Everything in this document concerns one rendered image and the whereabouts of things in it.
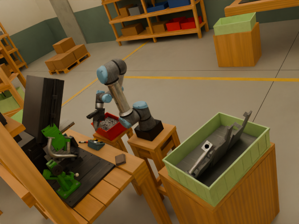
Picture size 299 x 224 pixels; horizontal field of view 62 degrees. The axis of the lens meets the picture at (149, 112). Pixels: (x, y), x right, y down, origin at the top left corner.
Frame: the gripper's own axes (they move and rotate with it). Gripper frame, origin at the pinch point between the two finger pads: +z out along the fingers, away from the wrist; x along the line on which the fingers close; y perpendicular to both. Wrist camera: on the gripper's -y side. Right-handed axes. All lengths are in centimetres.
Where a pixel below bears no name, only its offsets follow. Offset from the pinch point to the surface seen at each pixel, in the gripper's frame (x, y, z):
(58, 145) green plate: 0.8, -33.0, 10.9
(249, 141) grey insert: -119, 46, -14
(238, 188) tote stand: -124, 26, 14
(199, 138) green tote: -87, 34, -9
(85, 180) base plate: -31, -26, 31
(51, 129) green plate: 4.4, -38.5, -1.9
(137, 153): -30.3, 25.6, 16.5
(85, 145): 7.5, -4.4, 15.6
